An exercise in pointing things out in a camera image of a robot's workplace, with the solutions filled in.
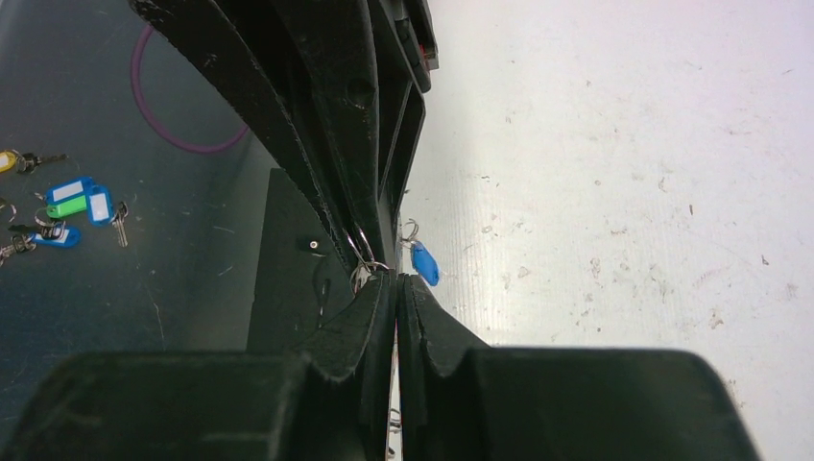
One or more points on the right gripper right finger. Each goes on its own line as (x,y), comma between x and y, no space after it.
(453,385)

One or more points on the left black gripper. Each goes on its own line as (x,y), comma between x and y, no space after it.
(361,58)

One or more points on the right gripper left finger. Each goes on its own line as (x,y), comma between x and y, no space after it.
(344,408)

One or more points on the key with blue tag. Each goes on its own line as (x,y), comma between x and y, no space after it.
(425,264)

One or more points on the metal keyring disc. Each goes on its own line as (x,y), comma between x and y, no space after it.
(372,261)

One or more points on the blue and green tagged keys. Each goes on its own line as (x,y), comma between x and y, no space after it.
(84,195)

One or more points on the blue tagged spare key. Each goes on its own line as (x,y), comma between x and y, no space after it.
(27,238)

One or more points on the yellow tagged spare key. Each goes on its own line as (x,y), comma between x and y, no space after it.
(25,163)

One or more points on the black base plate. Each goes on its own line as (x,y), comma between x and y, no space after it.
(300,282)

